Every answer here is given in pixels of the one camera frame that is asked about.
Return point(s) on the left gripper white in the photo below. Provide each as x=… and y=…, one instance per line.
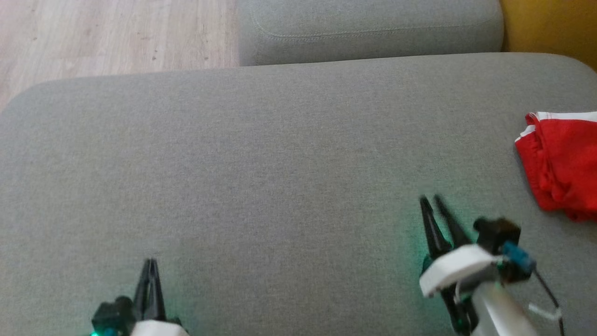
x=158, y=329

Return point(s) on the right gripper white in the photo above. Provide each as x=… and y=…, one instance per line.
x=459, y=268

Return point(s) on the red mesh shorts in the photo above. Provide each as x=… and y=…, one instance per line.
x=564, y=163

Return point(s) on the grey sofa seat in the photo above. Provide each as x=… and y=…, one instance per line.
x=233, y=163

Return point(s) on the grey sofa cushion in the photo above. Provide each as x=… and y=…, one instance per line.
x=373, y=28

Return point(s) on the yellow furniture panel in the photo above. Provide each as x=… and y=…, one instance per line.
x=550, y=23

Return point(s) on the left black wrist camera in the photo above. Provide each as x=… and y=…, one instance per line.
x=114, y=312

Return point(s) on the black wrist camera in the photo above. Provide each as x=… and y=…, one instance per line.
x=114, y=312
x=496, y=231

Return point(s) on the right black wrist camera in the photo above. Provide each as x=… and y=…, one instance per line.
x=496, y=231

